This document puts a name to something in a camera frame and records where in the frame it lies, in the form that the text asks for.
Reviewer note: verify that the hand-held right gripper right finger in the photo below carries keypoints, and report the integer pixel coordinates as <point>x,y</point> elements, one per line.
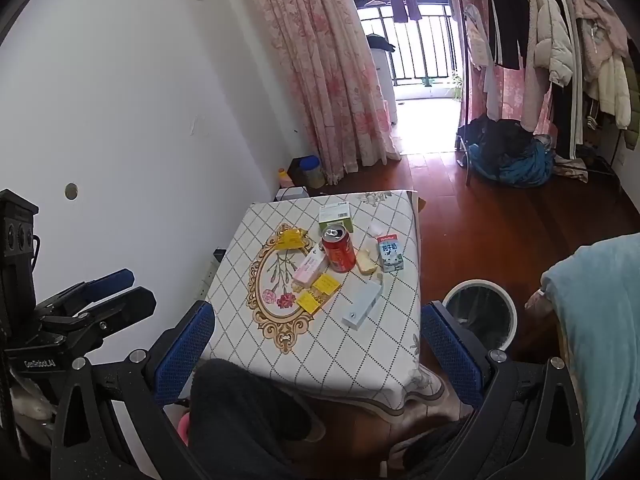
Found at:
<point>450,350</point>

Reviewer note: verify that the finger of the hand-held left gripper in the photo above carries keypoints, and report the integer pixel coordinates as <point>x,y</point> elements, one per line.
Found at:
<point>110,280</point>
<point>131,304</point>

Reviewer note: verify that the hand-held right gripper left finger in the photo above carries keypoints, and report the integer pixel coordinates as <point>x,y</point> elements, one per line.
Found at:
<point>186,342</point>

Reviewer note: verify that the white round trash bin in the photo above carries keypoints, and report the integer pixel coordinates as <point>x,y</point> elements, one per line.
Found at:
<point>480,312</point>

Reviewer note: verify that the white and blue milk carton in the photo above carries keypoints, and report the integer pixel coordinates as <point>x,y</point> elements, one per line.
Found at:
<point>390,254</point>

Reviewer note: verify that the red soda can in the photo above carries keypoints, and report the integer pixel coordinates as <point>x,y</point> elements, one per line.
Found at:
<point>339,251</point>

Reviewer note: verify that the green and white box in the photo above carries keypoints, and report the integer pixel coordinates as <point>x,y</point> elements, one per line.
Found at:
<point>336,217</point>

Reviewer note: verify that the white power strip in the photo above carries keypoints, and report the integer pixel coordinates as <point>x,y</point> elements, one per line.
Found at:
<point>209,272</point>

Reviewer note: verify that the pink slipper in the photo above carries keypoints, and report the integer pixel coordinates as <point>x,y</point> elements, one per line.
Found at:
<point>184,427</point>

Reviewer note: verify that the person's left leg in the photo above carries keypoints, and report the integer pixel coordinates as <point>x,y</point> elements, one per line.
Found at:
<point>240,420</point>

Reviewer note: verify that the person's leg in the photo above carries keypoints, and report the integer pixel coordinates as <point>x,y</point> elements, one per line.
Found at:
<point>435,447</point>
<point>240,420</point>

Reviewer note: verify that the light blue box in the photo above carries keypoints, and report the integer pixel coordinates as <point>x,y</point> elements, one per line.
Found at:
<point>362,306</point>

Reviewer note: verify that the person's right leg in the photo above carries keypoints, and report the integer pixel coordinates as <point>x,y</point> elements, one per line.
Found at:
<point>435,447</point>

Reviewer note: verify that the patterned pillow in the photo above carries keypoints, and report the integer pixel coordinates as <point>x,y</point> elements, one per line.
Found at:
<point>537,304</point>

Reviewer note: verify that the white diamond-pattern tablecloth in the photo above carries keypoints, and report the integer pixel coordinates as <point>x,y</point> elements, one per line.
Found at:
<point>345,340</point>

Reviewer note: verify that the piece of bread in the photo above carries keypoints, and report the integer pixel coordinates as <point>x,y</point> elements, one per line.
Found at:
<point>366,261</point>

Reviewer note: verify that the small yellow packet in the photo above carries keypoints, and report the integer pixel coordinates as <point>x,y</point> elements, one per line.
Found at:
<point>326,285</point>
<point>310,302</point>

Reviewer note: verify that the clear plastic wrapper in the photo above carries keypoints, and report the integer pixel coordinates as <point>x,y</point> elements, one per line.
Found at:
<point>375,230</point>

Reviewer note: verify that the pink box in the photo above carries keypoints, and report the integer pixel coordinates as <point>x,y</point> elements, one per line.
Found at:
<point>310,267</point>

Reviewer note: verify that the light blue blanket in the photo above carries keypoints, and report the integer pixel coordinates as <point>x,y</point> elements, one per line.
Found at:
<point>597,355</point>

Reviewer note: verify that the small orange bottle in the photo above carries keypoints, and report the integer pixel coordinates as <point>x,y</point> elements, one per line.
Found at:
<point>285,178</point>

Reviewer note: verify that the pile of blue and black clothes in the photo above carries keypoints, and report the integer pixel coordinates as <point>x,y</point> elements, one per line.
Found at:
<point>510,152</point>

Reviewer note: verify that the black box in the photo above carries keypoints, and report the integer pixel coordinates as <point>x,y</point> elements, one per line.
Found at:
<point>298,167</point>

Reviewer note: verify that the yellow jar with blue lid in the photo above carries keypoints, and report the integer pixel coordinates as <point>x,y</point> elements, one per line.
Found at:
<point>311,170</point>

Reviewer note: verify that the patterned cloth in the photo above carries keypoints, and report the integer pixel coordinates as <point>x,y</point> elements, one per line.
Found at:
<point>570,170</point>

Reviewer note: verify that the black clothes rack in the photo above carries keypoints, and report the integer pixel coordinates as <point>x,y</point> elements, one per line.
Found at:
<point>600,170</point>

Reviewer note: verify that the pink floral curtain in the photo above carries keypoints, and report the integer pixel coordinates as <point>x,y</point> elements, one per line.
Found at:
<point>325,60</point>
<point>500,95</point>

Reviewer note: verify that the potted plant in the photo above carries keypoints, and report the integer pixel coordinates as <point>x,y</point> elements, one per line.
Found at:
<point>456,85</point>

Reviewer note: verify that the white tall appliance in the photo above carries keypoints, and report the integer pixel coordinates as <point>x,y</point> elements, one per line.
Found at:
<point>384,85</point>

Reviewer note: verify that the olive green jacket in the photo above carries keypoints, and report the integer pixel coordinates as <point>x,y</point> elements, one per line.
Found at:
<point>632,120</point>

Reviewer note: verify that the cream jacket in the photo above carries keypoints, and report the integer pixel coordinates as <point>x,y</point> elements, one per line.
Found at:
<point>615,90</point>

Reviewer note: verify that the black balcony railing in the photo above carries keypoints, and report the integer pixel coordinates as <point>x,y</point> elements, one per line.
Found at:
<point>420,42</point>

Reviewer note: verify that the white puffer jacket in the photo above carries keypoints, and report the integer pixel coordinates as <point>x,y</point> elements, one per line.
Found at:
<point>550,35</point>

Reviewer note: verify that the black hanging coat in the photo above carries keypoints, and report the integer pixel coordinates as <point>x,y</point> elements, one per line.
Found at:
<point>505,10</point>

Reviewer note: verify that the pink fuzzy coat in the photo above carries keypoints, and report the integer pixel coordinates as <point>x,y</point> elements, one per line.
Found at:
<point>597,25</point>

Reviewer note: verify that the round wall cap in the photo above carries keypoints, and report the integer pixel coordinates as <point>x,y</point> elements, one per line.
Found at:
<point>71,190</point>

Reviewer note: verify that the metal chair frame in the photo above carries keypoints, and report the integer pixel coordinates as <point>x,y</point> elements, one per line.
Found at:
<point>467,162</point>

